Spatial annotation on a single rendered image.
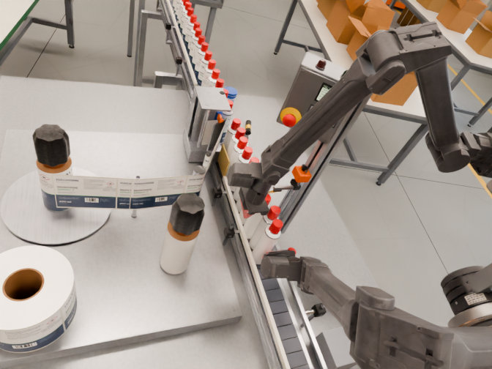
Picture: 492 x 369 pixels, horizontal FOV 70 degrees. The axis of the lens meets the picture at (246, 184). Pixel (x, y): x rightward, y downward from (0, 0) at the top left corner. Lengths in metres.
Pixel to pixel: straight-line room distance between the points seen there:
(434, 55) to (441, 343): 0.48
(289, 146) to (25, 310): 0.68
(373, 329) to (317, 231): 0.92
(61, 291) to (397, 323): 0.70
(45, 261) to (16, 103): 0.89
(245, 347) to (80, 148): 0.89
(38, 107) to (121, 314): 0.97
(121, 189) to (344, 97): 0.69
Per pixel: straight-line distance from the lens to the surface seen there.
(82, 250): 1.14
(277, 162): 0.88
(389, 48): 0.73
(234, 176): 0.94
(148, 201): 1.16
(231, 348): 1.11
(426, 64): 0.75
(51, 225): 1.19
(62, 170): 1.08
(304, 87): 0.97
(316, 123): 0.80
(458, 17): 5.51
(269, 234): 1.06
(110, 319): 1.04
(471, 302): 1.16
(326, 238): 1.45
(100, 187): 1.10
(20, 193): 1.28
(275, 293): 1.16
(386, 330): 0.55
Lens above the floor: 1.85
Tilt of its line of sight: 44 degrees down
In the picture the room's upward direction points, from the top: 23 degrees clockwise
